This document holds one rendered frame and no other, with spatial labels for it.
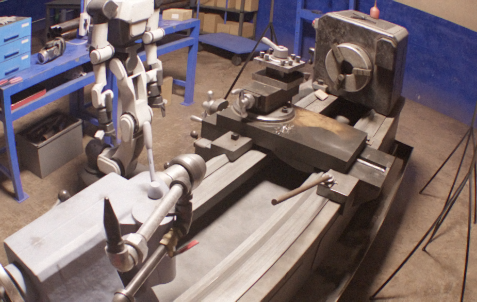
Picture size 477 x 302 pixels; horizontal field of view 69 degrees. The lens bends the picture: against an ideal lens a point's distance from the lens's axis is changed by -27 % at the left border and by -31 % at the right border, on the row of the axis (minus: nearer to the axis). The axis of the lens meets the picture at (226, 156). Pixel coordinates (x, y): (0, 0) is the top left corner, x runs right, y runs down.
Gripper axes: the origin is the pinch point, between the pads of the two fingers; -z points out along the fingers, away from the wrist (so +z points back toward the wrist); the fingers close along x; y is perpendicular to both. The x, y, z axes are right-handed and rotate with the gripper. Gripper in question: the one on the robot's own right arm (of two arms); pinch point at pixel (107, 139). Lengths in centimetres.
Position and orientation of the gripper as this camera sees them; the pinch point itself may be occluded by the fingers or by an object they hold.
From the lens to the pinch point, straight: 243.1
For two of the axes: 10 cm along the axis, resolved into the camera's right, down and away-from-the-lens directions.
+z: -0.9, -9.1, -4.0
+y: 5.1, -3.9, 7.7
